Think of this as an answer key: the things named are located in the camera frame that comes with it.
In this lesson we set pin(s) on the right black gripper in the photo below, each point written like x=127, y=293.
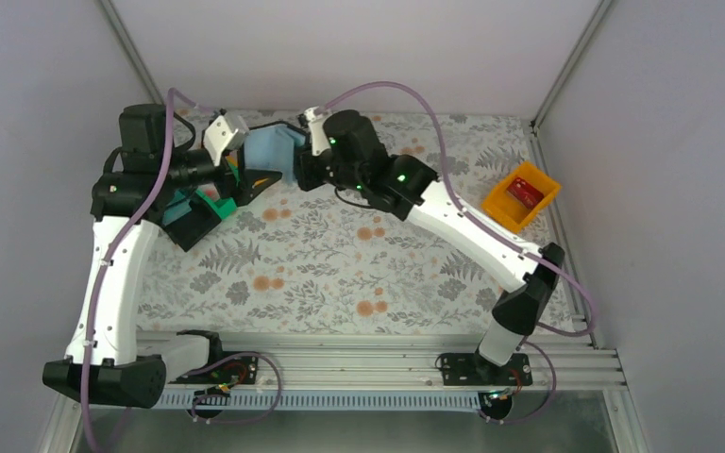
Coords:
x=303, y=165

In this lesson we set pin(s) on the black bin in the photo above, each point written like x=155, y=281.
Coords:
x=190, y=229

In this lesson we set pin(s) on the floral patterned table mat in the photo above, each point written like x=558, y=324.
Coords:
x=296, y=262

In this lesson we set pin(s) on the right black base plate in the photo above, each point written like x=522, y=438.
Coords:
x=470, y=369

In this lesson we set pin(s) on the black card holder wallet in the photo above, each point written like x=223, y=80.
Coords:
x=272, y=147

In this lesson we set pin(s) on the aluminium rail frame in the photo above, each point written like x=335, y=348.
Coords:
x=579, y=402

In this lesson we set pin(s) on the red card in bin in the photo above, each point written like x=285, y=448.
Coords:
x=524, y=192

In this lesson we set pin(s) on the teal card in black bin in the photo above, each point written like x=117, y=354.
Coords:
x=176, y=208

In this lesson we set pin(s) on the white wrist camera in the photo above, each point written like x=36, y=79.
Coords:
x=316, y=117
x=226, y=131

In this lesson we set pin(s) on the grey slotted cable duct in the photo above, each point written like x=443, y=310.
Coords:
x=302, y=400

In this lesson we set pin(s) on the orange bin right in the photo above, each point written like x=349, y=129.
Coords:
x=506, y=210

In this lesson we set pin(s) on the green bin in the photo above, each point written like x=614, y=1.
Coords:
x=222, y=208

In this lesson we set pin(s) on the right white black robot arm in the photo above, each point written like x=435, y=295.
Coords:
x=345, y=152

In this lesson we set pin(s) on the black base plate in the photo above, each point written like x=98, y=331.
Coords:
x=470, y=369
x=242, y=370

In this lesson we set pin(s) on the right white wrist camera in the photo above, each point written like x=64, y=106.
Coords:
x=316, y=117

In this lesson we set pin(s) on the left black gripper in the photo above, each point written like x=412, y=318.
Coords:
x=230, y=178

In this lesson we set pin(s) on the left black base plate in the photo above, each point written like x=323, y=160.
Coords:
x=242, y=370

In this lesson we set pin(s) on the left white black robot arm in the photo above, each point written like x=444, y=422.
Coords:
x=150, y=186

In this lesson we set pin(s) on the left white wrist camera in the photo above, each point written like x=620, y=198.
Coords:
x=226, y=131

